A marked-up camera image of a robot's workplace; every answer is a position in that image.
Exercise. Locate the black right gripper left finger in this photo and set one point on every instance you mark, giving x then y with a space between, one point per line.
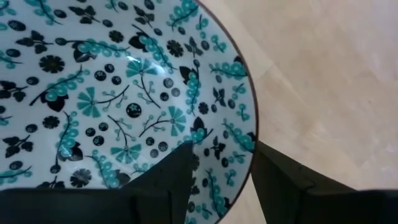
168 186

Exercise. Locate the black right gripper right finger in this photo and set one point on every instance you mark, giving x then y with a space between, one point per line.
289 193

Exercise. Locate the teal floral patterned bowl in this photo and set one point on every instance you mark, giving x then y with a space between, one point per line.
109 77

